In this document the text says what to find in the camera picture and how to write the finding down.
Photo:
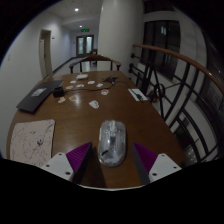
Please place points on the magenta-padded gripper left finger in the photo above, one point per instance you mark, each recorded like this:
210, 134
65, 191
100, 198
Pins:
60, 165

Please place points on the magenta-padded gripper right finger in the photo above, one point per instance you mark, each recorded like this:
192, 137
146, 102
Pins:
163, 166

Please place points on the white marble-print mouse pad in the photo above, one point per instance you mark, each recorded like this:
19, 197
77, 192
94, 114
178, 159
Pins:
31, 141

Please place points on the orange sticker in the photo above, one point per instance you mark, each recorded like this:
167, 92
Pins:
73, 98

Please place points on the black closed laptop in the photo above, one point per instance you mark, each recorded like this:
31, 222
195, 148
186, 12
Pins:
40, 96

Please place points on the white paper sheet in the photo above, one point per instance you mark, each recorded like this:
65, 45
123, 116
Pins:
136, 93

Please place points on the small white sticker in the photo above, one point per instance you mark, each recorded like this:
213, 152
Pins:
100, 85
91, 82
73, 81
69, 87
80, 85

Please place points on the red and white round sticker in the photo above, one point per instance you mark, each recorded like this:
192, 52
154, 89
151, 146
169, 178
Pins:
105, 92

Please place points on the flat white box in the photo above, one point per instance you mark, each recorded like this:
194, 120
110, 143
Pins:
82, 76

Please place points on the black railing with wooden handrail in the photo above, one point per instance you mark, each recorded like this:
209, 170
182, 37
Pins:
173, 55

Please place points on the wooden armchair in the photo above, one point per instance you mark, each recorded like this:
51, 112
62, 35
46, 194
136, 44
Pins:
95, 58

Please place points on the pale side door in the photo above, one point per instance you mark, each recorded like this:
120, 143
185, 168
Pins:
46, 53

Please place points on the distant wooden chair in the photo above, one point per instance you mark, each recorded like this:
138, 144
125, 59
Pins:
94, 51

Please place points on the dark framed window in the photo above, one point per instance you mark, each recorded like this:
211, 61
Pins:
160, 46

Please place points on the glazed double door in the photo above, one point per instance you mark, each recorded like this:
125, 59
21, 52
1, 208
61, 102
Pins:
84, 45

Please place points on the green exit sign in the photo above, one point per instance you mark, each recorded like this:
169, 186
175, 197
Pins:
85, 30

